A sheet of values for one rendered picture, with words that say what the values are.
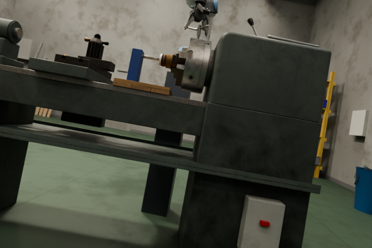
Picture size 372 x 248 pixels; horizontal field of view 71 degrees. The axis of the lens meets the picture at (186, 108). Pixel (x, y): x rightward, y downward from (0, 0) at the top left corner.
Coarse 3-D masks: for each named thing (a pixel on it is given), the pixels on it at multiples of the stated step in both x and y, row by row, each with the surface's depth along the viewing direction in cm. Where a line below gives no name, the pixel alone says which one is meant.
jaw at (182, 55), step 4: (180, 52) 142; (184, 52) 142; (188, 52) 140; (192, 52) 141; (176, 56) 146; (180, 56) 141; (184, 56) 141; (188, 56) 140; (172, 60) 148; (176, 60) 147; (180, 60) 145; (184, 60) 144; (180, 64) 151; (184, 64) 150
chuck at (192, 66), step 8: (192, 40) 145; (200, 40) 146; (192, 48) 141; (200, 48) 141; (192, 56) 147; (200, 56) 139; (192, 64) 139; (200, 64) 139; (184, 72) 141; (192, 72) 140; (184, 80) 144; (192, 80) 143; (184, 88) 149; (192, 88) 148
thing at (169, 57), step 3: (165, 54) 153; (168, 54) 152; (171, 54) 153; (162, 57) 151; (165, 57) 151; (168, 57) 151; (171, 57) 151; (162, 60) 151; (165, 60) 151; (168, 60) 151; (171, 60) 150; (162, 63) 152; (165, 63) 152; (168, 63) 151; (171, 63) 150; (165, 66) 153; (168, 66) 153; (171, 66) 153; (174, 66) 154
